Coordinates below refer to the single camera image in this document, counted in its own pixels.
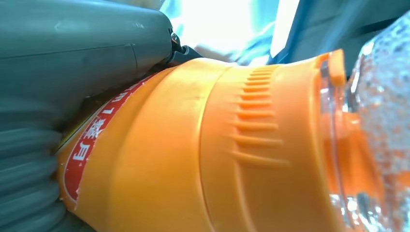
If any orange detergent bottle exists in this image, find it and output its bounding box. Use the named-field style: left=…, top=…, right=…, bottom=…
left=56, top=9, right=410, bottom=232

